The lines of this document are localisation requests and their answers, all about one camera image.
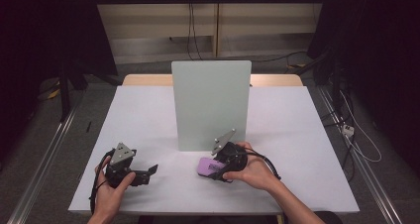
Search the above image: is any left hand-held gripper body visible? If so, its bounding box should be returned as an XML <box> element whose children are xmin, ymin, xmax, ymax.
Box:
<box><xmin>104</xmin><ymin>142</ymin><xmax>144</xmax><ymax>189</ymax></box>

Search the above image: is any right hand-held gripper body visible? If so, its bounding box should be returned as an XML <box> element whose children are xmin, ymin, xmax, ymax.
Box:
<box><xmin>211</xmin><ymin>128</ymin><xmax>249</xmax><ymax>182</ymax></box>

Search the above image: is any purple whiteboard eraser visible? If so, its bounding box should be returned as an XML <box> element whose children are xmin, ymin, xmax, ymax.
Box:
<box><xmin>196</xmin><ymin>156</ymin><xmax>233</xmax><ymax>183</ymax></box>

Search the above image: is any pale green glass whiteboard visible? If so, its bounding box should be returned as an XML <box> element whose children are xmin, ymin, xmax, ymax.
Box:
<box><xmin>170</xmin><ymin>59</ymin><xmax>253</xmax><ymax>152</ymax></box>

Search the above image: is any person's right hand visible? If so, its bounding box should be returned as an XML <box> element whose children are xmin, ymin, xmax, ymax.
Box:
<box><xmin>222</xmin><ymin>141</ymin><xmax>282</xmax><ymax>192</ymax></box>

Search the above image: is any person's left hand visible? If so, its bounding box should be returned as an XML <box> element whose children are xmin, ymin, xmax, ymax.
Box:
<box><xmin>93</xmin><ymin>156</ymin><xmax>137</xmax><ymax>218</ymax></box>

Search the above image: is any black metal stand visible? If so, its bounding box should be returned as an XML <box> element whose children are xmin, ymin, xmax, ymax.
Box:
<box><xmin>58</xmin><ymin>59</ymin><xmax>73</xmax><ymax>122</ymax></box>

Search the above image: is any white power strip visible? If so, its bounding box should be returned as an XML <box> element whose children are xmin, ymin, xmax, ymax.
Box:
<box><xmin>341</xmin><ymin>124</ymin><xmax>356</xmax><ymax>138</ymax></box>

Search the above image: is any black curtain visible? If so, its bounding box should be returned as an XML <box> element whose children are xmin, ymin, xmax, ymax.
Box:
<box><xmin>0</xmin><ymin>0</ymin><xmax>119</xmax><ymax>166</ymax></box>
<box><xmin>306</xmin><ymin>0</ymin><xmax>420</xmax><ymax>168</ymax></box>

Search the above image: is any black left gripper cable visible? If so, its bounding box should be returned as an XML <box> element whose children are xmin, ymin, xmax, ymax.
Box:
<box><xmin>88</xmin><ymin>150</ymin><xmax>116</xmax><ymax>215</ymax></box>

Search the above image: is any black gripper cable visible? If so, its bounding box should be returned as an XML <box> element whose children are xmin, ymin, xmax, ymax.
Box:
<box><xmin>88</xmin><ymin>150</ymin><xmax>116</xmax><ymax>215</ymax></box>
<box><xmin>243</xmin><ymin>150</ymin><xmax>282</xmax><ymax>181</ymax></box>

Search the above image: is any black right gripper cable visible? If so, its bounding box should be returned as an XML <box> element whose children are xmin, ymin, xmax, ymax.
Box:
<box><xmin>243</xmin><ymin>150</ymin><xmax>282</xmax><ymax>181</ymax></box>

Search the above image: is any aluminium floor rail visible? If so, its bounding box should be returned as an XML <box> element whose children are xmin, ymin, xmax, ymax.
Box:
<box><xmin>317</xmin><ymin>85</ymin><xmax>403</xmax><ymax>224</ymax></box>
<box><xmin>7</xmin><ymin>90</ymin><xmax>85</xmax><ymax>224</ymax></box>

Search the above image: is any black floor cable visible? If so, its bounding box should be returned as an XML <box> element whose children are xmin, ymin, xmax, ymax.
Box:
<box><xmin>251</xmin><ymin>51</ymin><xmax>309</xmax><ymax>63</ymax></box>

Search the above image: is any black hanging cable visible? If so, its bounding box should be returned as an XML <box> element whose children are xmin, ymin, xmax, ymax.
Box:
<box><xmin>186</xmin><ymin>2</ymin><xmax>194</xmax><ymax>61</ymax></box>
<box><xmin>191</xmin><ymin>2</ymin><xmax>204</xmax><ymax>61</ymax></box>

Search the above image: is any white floor cable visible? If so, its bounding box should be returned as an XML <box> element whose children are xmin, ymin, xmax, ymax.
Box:
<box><xmin>339</xmin><ymin>90</ymin><xmax>383</xmax><ymax>164</ymax></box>

